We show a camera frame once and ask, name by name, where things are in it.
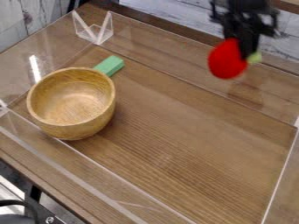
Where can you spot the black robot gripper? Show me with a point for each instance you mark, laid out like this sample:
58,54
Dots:
245,19

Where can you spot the red plush strawberry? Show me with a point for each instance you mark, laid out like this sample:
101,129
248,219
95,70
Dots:
226,63

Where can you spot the clear acrylic corner bracket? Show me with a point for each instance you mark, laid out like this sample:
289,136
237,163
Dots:
94,33

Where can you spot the black metal table bracket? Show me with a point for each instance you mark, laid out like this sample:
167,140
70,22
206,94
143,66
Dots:
45,215

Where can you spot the wooden bowl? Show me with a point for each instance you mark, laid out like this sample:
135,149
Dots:
73,102

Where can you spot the green rectangular block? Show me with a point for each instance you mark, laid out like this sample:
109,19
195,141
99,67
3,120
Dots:
110,65

